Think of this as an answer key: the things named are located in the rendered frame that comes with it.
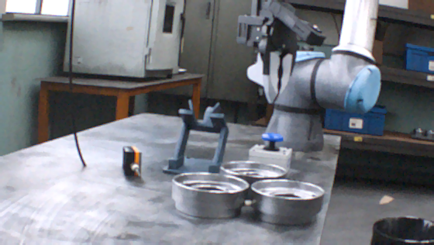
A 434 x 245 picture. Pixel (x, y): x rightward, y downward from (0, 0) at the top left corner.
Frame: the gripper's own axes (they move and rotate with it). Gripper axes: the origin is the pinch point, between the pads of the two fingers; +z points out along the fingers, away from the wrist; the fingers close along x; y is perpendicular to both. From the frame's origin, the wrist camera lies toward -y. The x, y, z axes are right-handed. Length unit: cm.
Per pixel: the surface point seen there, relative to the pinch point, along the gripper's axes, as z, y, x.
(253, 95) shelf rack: 28, 218, -246
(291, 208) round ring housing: 12.1, -20.3, 19.7
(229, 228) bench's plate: 14.8, -16.0, 26.5
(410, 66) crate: -11, 115, -319
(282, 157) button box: 10.7, -1.5, -1.7
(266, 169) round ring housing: 11.5, -4.3, 5.8
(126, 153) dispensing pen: 11.0, 12.2, 22.3
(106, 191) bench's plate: 14.8, 5.3, 31.2
